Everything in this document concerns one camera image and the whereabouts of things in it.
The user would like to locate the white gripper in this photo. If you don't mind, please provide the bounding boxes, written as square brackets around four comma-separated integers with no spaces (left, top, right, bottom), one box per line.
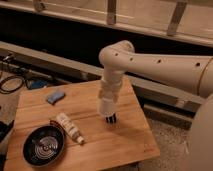
[97,96,117,123]

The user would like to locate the black cable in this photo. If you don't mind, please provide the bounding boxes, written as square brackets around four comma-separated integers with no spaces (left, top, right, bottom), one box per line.
[0,75,26,95]

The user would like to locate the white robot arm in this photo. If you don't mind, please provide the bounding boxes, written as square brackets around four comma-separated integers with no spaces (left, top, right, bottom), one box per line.
[98,40,213,171]

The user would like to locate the white tube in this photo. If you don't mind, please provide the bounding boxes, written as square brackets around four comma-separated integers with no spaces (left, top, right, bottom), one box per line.
[56,113,84,145]

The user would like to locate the wooden board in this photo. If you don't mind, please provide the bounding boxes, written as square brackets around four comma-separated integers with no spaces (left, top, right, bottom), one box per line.
[4,80,160,171]

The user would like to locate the black ceramic cup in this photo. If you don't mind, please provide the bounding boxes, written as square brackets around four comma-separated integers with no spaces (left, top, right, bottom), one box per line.
[23,125,65,167]

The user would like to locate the blue box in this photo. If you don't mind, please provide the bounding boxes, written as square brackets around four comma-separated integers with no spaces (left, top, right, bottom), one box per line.
[29,80,47,90]

